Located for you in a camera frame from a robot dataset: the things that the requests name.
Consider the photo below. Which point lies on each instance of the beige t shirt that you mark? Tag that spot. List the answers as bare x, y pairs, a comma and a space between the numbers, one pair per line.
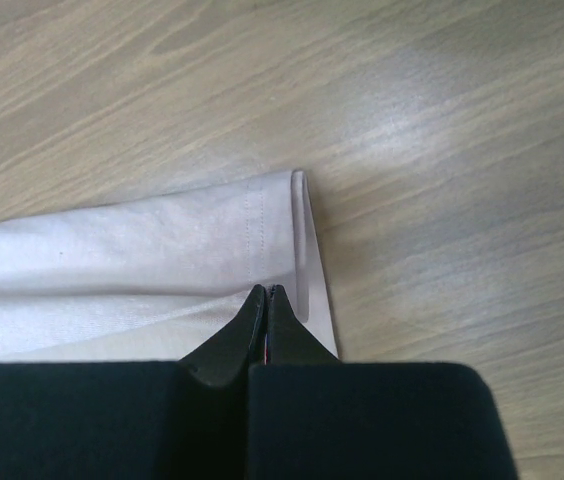
154, 278

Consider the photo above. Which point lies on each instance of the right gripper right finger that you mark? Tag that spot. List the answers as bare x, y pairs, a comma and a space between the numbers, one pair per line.
312, 416

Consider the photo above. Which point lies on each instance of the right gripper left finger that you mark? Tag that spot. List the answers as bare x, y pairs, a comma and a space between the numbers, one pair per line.
182, 419

